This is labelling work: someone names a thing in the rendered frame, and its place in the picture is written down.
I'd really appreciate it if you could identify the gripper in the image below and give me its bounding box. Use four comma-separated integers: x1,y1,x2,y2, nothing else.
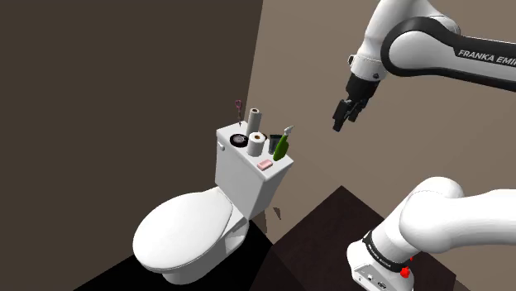
332,72,381,133

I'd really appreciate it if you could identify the green spray bottle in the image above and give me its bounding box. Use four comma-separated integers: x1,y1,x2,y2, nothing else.
272,125,296,163

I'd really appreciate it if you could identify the dark grey cup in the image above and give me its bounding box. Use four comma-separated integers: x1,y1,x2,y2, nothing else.
268,134,283,155

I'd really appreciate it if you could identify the tall white paper roll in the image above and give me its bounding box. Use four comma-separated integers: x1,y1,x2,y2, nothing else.
246,107,263,136

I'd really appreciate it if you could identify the short white paper roll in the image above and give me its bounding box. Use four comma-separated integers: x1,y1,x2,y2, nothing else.
246,131,266,158

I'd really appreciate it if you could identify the black round dish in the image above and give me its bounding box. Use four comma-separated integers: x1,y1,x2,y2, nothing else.
229,133,249,149

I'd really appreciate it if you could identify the white toilet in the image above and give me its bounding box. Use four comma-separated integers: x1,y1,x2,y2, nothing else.
131,121,294,286

